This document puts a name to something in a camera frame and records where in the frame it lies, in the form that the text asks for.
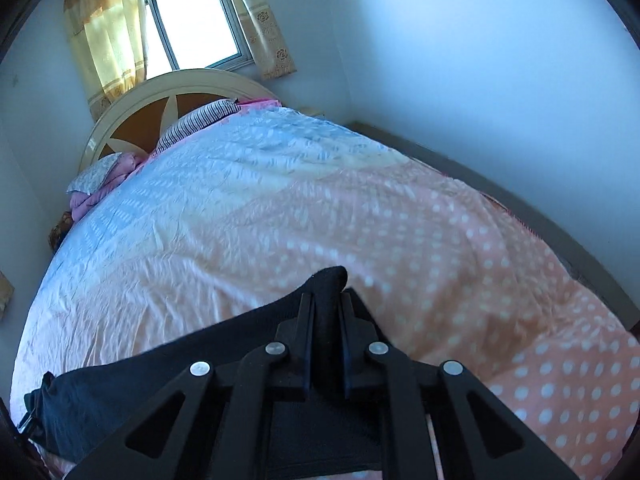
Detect brown patterned cushion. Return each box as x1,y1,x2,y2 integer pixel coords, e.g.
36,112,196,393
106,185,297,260
47,212,74,252

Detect floral pillow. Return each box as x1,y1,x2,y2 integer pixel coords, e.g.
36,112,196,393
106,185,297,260
66,154,122,195

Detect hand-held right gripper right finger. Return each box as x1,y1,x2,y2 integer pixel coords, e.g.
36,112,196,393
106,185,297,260
339,287,581,480

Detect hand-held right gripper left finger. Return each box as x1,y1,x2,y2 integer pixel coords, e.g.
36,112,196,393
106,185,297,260
62,292,318,480

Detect striped pillow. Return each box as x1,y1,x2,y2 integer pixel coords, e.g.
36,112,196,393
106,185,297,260
155,99,240,156

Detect cream and wood headboard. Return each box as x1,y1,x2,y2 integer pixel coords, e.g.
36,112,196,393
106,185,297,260
77,67,281,177

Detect black pants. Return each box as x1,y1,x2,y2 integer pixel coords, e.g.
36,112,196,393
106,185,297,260
22,266,401,477

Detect polka dot duvet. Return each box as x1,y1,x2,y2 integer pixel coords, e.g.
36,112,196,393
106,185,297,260
10,104,640,480

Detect aluminium frame window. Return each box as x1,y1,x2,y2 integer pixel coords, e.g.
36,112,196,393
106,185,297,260
140,0,256,81

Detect pink folded blanket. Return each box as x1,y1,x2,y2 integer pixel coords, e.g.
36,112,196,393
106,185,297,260
70,155,151,222

